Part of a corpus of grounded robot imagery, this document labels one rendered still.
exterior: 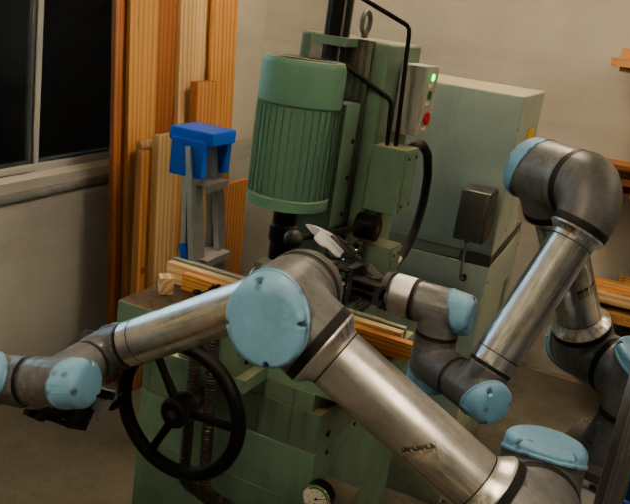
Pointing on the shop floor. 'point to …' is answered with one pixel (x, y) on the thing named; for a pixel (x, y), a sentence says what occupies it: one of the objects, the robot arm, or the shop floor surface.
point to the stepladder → (193, 230)
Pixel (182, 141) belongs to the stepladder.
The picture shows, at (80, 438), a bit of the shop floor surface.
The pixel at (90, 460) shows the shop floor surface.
